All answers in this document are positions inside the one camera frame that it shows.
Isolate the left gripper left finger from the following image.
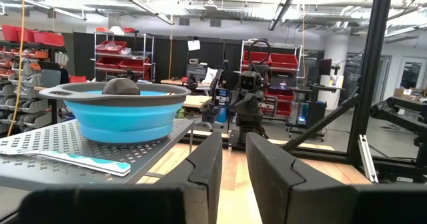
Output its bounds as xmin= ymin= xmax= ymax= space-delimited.
xmin=155 ymin=132 xmax=224 ymax=224

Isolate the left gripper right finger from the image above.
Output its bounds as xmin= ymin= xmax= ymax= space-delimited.
xmin=246 ymin=132 xmax=357 ymax=224

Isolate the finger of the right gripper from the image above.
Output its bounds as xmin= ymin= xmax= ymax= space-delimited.
xmin=235 ymin=91 xmax=256 ymax=114
xmin=230 ymin=97 xmax=242 ymax=115

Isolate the dark round fruit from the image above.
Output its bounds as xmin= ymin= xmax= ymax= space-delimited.
xmin=101 ymin=77 xmax=141 ymax=96

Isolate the black jointed arm structure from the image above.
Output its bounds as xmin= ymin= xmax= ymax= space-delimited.
xmin=369 ymin=96 xmax=427 ymax=167

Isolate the red storage bin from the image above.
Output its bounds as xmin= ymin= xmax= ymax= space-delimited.
xmin=1 ymin=24 xmax=21 ymax=43
xmin=95 ymin=56 xmax=124 ymax=70
xmin=96 ymin=40 xmax=129 ymax=55
xmin=119 ymin=57 xmax=151 ymax=73
xmin=268 ymin=53 xmax=300 ymax=70
xmin=33 ymin=31 xmax=65 ymax=48
xmin=263 ymin=100 xmax=295 ymax=118
xmin=266 ymin=87 xmax=296 ymax=102

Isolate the wooden work table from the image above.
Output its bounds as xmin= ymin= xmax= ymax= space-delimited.
xmin=182 ymin=95 xmax=215 ymax=110

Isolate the computer tower blue light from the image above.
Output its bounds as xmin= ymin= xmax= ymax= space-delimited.
xmin=294 ymin=100 xmax=328 ymax=132

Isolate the small black monitor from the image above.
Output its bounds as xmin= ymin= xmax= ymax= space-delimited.
xmin=318 ymin=58 xmax=334 ymax=77

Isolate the white round column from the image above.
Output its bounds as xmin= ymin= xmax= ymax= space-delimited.
xmin=324 ymin=33 xmax=352 ymax=87

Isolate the long ceiling light bar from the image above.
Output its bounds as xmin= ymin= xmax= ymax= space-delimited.
xmin=268 ymin=0 xmax=304 ymax=32
xmin=101 ymin=0 xmax=175 ymax=26

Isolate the blue collapsible bowl grey rim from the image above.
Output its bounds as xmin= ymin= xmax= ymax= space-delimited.
xmin=39 ymin=81 xmax=192 ymax=145

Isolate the white blue patterned strip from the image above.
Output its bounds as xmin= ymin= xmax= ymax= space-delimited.
xmin=0 ymin=149 xmax=132 ymax=178

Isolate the grey perforated metal stand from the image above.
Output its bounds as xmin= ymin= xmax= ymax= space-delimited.
xmin=0 ymin=118 xmax=195 ymax=192

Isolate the shelf with grey bins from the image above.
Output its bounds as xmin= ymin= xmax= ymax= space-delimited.
xmin=0 ymin=40 xmax=69 ymax=134

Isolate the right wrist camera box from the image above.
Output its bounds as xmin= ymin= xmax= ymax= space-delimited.
xmin=240 ymin=71 xmax=258 ymax=91

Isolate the chrome wire shelf rack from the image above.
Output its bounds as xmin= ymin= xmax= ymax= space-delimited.
xmin=240 ymin=39 xmax=304 ymax=119
xmin=94 ymin=26 xmax=156 ymax=82

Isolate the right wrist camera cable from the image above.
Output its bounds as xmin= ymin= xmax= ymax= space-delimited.
xmin=247 ymin=39 xmax=272 ymax=73

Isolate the silver aluminium bracket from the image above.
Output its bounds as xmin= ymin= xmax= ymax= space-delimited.
xmin=358 ymin=133 xmax=380 ymax=184

